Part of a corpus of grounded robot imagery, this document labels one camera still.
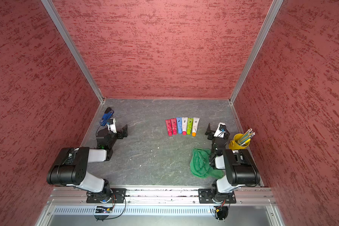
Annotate green microfiber cloth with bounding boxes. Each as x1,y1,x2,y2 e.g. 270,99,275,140
190,148,225,179

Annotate pink toothpaste tube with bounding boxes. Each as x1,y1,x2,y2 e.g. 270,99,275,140
170,118,178,135
165,119,173,136

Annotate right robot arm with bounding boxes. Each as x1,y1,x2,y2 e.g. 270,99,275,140
205,122,260,203

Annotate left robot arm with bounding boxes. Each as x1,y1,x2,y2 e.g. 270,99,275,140
47,125,128,203

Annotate white tube orange cap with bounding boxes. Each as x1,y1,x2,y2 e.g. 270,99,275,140
192,118,200,137

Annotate lime green toothpaste tube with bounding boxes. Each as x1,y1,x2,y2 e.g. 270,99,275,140
186,118,194,135

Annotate white tube pink cap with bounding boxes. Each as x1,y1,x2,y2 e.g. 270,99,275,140
181,117,188,135

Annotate blue toothpaste tube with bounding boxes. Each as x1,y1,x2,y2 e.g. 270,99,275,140
176,117,183,134

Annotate yellow cup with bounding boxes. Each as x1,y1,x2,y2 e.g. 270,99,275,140
228,133,250,150

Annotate blue stapler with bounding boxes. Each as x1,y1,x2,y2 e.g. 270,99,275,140
100,107,114,126

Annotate pencils in cup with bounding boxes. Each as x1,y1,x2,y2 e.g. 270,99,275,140
237,128,255,146

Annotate left corner aluminium profile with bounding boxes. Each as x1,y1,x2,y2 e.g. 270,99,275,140
41,0,105,104

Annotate corner aluminium profile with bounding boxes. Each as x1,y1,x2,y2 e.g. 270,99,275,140
229,0,283,105
41,0,105,104

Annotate right corner aluminium profile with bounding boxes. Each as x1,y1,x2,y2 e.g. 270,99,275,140
229,0,283,105

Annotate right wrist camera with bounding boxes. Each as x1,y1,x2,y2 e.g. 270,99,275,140
214,122,227,138

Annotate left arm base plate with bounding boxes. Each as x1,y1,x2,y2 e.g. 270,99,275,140
86,188,127,204

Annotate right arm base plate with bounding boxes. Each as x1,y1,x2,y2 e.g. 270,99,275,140
198,188,236,204

